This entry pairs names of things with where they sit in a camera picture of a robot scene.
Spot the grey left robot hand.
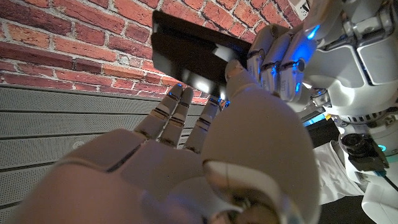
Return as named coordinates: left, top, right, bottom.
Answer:
left=247, top=0, right=398, bottom=125

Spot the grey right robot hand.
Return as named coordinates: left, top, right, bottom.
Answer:
left=6, top=58, right=321, bottom=224

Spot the black stapler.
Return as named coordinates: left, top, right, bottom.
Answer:
left=150, top=10, right=252, bottom=101

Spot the white power strip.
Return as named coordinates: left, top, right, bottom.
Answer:
left=287, top=0, right=312, bottom=21

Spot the red brick print backdrop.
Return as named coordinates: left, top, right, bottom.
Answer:
left=0, top=0, right=304, bottom=105

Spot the thin black left wrist cable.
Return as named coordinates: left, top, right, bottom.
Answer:
left=384, top=175, right=398, bottom=192

